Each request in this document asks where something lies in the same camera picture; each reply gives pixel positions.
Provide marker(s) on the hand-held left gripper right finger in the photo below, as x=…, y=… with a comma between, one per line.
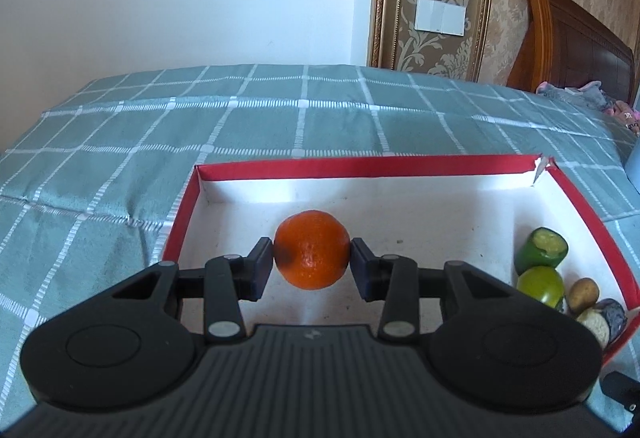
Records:
x=361, y=274

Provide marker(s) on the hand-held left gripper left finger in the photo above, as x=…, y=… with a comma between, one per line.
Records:
x=260, y=269

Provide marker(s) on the orange tangerine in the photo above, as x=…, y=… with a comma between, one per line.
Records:
x=311, y=250

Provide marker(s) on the dark cut cylinder piece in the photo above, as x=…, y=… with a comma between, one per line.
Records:
x=614, y=318

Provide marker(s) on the small tan potato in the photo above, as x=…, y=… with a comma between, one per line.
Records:
x=583, y=294

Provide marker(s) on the red cardboard box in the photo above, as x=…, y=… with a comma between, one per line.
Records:
x=425, y=165

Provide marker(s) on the green lime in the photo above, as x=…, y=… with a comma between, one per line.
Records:
x=541, y=285

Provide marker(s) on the green plaid bedspread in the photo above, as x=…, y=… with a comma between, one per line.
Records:
x=200, y=128

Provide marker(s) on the green cucumber piece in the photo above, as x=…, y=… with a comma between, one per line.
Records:
x=540, y=250

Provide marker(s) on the pile of clothes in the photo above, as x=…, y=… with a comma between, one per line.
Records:
x=590, y=93

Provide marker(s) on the wooden headboard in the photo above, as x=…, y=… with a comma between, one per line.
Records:
x=575, y=48

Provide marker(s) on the white wall switch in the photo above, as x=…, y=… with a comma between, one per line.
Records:
x=440, y=15

